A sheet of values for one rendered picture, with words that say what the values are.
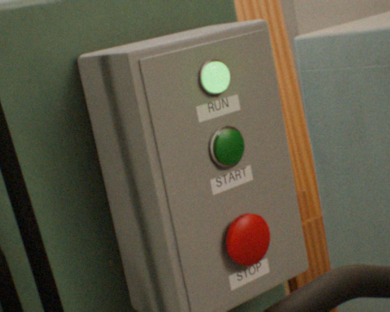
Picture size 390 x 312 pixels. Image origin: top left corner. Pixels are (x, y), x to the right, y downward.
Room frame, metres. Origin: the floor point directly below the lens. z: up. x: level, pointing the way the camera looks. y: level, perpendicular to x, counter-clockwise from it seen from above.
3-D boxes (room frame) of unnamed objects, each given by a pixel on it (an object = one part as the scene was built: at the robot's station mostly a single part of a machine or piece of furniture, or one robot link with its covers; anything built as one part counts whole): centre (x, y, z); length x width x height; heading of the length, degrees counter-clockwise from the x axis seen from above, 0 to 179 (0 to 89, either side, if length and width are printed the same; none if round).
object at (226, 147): (0.40, -0.02, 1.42); 0.02 x 0.01 x 0.02; 124
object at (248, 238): (0.40, -0.02, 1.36); 0.03 x 0.01 x 0.03; 124
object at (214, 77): (0.40, -0.02, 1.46); 0.02 x 0.01 x 0.02; 124
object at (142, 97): (0.43, 0.00, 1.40); 0.10 x 0.06 x 0.16; 124
